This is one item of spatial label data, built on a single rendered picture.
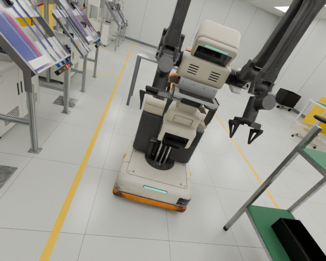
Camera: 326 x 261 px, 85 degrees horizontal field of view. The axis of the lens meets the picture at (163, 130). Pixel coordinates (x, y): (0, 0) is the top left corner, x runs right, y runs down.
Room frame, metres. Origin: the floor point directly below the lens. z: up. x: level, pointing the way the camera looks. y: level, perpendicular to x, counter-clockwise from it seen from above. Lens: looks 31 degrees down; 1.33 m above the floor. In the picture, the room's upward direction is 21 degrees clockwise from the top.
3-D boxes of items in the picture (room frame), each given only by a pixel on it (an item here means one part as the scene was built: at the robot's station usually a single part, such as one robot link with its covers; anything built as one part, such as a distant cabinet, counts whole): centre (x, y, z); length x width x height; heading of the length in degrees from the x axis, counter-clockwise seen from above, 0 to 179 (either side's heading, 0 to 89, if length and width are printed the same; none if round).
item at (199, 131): (1.12, -0.14, 0.68); 0.28 x 0.27 x 0.25; 97
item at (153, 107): (1.36, -0.05, 0.59); 0.55 x 0.34 x 0.83; 97
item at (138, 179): (1.27, -0.06, 0.16); 0.67 x 0.64 x 0.25; 7
